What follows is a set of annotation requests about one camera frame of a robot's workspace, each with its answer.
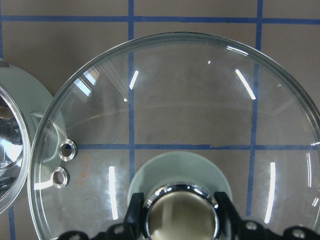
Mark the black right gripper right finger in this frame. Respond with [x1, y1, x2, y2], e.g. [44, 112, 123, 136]
[214, 191, 238, 240]

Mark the glass pot lid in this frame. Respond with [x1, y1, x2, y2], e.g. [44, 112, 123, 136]
[28, 32, 320, 240]

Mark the pale green cooking pot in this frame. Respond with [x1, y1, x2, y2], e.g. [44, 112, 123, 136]
[0, 59, 53, 212]

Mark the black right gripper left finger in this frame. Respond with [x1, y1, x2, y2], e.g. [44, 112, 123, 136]
[123, 192, 145, 240]

